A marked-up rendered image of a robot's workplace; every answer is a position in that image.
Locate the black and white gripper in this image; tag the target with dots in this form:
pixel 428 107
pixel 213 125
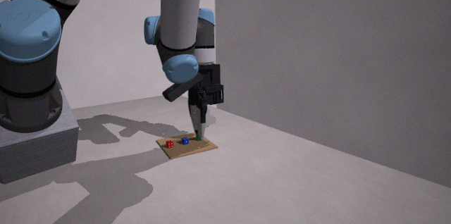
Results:
pixel 207 91

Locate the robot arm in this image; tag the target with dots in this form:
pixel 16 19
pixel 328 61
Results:
pixel 30 34

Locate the red die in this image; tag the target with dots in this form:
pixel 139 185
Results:
pixel 169 144

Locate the tan mat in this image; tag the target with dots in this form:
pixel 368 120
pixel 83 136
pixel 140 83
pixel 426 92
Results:
pixel 179 149

